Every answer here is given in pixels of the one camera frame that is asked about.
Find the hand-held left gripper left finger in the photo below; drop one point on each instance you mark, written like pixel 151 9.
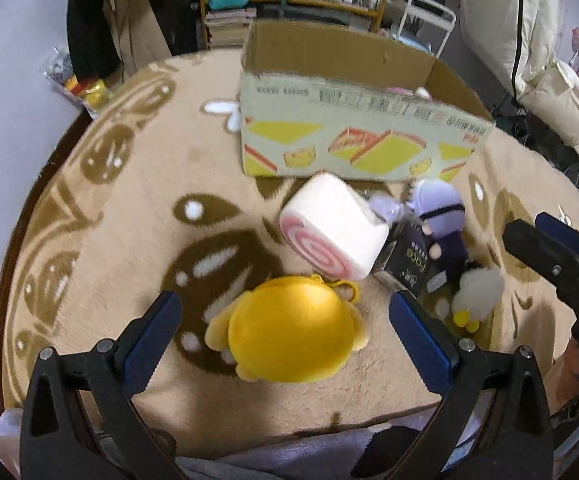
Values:
pixel 152 340

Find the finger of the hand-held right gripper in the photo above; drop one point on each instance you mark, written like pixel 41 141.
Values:
pixel 544 257
pixel 564 232

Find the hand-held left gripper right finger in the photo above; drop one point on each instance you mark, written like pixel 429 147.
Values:
pixel 422 345

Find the white chick plush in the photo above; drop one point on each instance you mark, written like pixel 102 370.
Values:
pixel 477 287

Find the small black carton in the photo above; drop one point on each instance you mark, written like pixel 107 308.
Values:
pixel 409 260

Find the purple-haired plush doll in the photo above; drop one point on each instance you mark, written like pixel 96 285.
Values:
pixel 439 205

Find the yellow plush toy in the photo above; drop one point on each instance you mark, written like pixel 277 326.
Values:
pixel 289 330

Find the pink swirl roll cake plush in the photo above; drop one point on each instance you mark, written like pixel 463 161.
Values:
pixel 329 210

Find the printed cardboard box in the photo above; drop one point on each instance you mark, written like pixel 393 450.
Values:
pixel 289 110

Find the beige patterned blanket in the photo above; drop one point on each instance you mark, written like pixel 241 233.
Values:
pixel 119 270

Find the grey cloth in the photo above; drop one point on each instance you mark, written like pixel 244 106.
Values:
pixel 289 457

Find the white trolley cart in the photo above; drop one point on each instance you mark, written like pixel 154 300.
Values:
pixel 427 7

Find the pile of snack bags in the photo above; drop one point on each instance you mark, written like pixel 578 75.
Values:
pixel 76 82

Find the beige hanging coat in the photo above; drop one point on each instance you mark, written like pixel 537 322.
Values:
pixel 134 25

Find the black hanging coat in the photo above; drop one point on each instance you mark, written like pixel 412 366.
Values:
pixel 86 25

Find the stack of books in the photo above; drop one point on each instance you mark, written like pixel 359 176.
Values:
pixel 229 27

